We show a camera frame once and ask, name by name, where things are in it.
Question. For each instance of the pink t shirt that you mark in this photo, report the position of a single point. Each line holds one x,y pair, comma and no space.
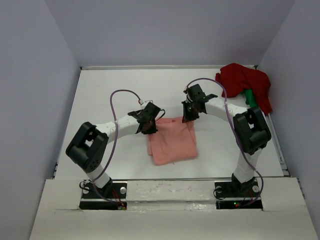
174,141

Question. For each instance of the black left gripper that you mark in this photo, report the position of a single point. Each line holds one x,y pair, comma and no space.
151,131

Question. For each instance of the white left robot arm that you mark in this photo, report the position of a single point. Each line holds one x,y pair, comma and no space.
89,144

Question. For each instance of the red t shirt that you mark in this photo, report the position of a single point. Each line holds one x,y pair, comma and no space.
236,78

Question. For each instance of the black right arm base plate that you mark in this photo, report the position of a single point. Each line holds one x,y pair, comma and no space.
228,198

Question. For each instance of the green t shirt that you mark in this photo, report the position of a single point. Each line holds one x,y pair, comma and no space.
250,100

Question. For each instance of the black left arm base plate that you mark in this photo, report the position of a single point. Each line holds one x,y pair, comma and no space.
113,200

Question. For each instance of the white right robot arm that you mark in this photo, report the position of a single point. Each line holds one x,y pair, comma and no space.
249,128

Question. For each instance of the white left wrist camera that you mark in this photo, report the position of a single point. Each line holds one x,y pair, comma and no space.
143,103

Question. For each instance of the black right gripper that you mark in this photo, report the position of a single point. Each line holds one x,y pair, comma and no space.
187,117

